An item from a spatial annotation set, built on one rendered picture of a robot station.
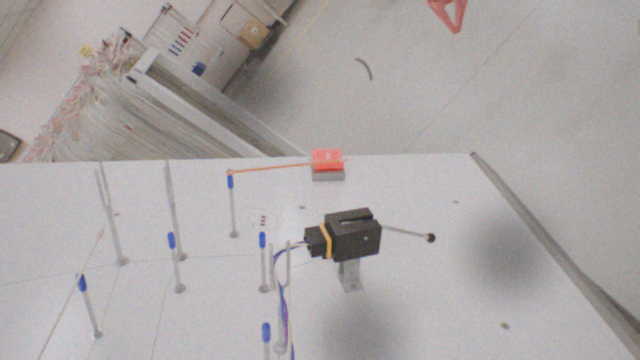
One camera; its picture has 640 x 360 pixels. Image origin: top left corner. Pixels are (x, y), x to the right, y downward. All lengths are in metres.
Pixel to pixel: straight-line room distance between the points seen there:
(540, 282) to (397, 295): 0.19
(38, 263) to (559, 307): 0.64
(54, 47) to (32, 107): 1.21
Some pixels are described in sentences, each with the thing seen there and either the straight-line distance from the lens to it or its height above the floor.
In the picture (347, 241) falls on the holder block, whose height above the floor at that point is 1.15.
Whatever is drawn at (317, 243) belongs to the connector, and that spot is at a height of 1.17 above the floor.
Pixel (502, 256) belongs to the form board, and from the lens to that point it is 0.66.
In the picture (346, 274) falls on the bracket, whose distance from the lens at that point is 0.56.
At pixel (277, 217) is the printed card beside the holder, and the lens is 0.67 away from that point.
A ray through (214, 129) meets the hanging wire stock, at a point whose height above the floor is 1.19.
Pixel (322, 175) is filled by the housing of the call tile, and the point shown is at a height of 1.10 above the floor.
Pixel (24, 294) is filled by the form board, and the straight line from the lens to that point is 0.64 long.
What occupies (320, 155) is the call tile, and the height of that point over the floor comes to 1.12.
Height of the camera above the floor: 1.42
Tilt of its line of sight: 24 degrees down
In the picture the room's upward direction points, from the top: 54 degrees counter-clockwise
